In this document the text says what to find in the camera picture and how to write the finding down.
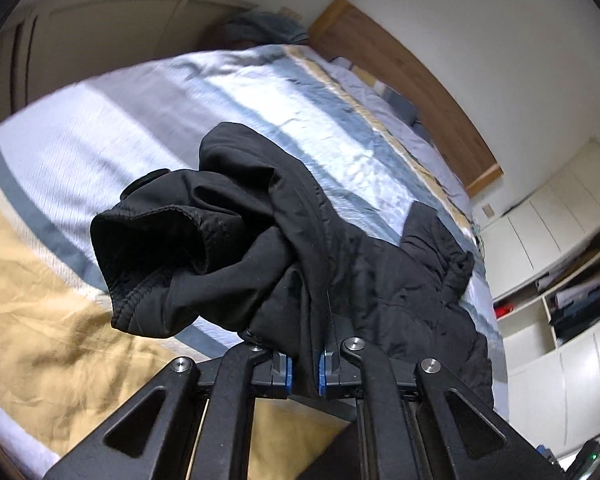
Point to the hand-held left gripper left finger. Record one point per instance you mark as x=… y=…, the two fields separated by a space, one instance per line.
x=281 y=374

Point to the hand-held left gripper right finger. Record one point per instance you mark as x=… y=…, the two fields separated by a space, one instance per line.
x=325 y=374

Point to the black jacket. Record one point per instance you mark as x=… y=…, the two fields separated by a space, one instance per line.
x=260 y=220

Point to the stack of books and folders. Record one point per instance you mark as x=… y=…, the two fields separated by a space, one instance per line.
x=580 y=310

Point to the red bag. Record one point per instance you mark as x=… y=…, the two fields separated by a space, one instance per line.
x=502 y=310

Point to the white wardrobe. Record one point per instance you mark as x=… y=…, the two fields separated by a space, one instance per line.
x=545 y=220

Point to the grey-blue pillow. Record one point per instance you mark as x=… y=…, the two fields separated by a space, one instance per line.
x=370 y=87

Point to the striped bedspread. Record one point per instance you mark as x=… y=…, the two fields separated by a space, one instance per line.
x=105 y=125

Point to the wooden headboard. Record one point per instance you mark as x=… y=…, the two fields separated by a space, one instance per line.
x=405 y=55

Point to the blue-grey cloth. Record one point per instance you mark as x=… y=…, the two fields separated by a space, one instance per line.
x=265 y=27

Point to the beige panelled cabinet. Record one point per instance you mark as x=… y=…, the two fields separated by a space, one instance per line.
x=105 y=30

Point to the wall socket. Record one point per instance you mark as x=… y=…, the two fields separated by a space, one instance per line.
x=488 y=209

